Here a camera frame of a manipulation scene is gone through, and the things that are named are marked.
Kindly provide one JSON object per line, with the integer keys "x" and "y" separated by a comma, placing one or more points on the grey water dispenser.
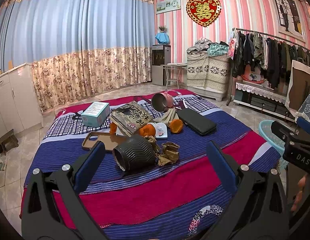
{"x": 161, "y": 55}

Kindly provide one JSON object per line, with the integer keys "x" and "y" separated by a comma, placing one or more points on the framed window picture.
{"x": 290, "y": 19}

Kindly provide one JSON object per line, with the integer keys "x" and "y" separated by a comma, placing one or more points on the small metal side table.
{"x": 173, "y": 72}

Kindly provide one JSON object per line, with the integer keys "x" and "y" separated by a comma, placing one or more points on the low lace-covered tv stand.
{"x": 261, "y": 99}

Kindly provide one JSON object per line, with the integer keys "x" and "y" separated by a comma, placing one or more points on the black ribbed paper cup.
{"x": 135, "y": 155}

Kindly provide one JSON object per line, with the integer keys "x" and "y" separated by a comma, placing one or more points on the striped blue red bedspread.
{"x": 173, "y": 201}

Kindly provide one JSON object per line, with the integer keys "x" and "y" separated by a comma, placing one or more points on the brown phone case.
{"x": 110, "y": 140}

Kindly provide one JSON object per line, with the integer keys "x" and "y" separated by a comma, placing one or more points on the white cabinet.
{"x": 19, "y": 107}

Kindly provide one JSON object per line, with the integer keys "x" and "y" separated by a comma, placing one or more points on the person's right hand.
{"x": 298, "y": 198}

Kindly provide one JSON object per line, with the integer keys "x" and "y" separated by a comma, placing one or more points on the dark patterned book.
{"x": 130, "y": 117}

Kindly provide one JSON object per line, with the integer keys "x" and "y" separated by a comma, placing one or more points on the pile of folded clothes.
{"x": 211, "y": 48}

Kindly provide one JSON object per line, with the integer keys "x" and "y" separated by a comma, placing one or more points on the hanging dark clothes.
{"x": 265, "y": 60}

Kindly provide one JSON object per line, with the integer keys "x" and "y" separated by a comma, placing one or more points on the patterned cloth covered cabinet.
{"x": 208, "y": 76}

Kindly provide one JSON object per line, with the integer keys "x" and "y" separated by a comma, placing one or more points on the blue covered water bottle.
{"x": 162, "y": 38}

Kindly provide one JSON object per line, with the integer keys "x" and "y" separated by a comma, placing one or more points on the brown wooden stool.
{"x": 8, "y": 138}

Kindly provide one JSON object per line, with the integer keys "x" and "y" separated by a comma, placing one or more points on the orange peel cup piece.
{"x": 176, "y": 126}

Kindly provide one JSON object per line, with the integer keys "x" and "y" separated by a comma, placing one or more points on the white heart-shaped card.
{"x": 161, "y": 130}

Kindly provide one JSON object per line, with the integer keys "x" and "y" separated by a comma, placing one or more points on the metal clothes rack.
{"x": 232, "y": 35}

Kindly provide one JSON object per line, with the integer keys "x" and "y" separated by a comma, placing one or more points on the blue floral curtain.
{"x": 78, "y": 48}

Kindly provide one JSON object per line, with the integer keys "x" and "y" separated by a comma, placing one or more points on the small orange peel piece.
{"x": 113, "y": 128}

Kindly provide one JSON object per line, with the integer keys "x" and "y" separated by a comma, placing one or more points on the blue patterned fringe cloth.
{"x": 304, "y": 110}

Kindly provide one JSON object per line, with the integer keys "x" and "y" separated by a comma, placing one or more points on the black rectangular case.
{"x": 198, "y": 123}

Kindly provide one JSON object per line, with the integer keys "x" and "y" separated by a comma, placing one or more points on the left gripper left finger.
{"x": 41, "y": 218}

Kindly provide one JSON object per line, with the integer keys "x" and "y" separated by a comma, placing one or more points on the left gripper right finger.
{"x": 258, "y": 207}

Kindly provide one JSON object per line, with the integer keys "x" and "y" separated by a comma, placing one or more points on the brown cloth-covered furniture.
{"x": 298, "y": 87}

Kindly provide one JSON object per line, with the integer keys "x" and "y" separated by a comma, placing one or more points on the beige folded cloth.
{"x": 168, "y": 117}

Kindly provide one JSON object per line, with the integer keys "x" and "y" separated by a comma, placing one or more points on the light blue laundry basket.
{"x": 264, "y": 130}

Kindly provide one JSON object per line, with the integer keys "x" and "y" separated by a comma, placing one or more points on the teal white cardboard box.
{"x": 96, "y": 114}

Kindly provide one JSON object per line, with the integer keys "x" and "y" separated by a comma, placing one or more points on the red heart wall decoration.
{"x": 203, "y": 12}

